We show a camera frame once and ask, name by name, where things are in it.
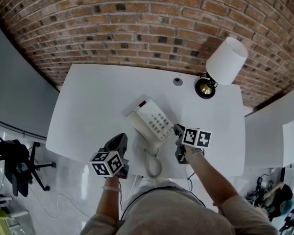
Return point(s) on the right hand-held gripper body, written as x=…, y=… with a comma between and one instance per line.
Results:
x=196, y=138

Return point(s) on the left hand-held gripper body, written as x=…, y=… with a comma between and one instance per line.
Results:
x=107, y=164

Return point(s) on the white telephone handset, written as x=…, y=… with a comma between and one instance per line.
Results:
x=143, y=130

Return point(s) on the white telephone base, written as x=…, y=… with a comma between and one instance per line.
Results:
x=149, y=111

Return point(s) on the person's right forearm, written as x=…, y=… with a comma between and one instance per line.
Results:
x=210, y=177

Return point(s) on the person's left forearm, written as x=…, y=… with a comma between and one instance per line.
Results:
x=109, y=199

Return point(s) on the white table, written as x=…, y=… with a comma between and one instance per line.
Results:
x=93, y=106

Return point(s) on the white partition board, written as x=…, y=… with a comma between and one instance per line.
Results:
x=264, y=136

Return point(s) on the person's beige shirt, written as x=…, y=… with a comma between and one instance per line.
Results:
x=176, y=212

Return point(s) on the white shade table lamp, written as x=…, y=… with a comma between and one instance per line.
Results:
x=225, y=60

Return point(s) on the black office chair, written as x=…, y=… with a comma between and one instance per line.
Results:
x=17, y=163

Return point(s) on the dark bag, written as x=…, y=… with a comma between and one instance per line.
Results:
x=281, y=199

